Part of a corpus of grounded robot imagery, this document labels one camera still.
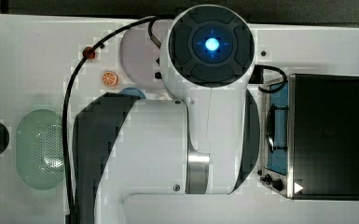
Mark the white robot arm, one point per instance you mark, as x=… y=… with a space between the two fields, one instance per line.
x=202 y=139

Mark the green oval strainer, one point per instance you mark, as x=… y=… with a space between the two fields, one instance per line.
x=39 y=157

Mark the grey round plate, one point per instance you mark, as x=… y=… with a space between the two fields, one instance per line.
x=139 y=58

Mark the orange slice toy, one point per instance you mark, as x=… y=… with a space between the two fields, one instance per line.
x=109 y=79

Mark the dark red strawberry toy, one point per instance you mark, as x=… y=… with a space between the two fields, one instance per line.
x=89 y=53

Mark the silver toaster oven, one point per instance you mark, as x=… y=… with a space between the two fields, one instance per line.
x=310 y=144

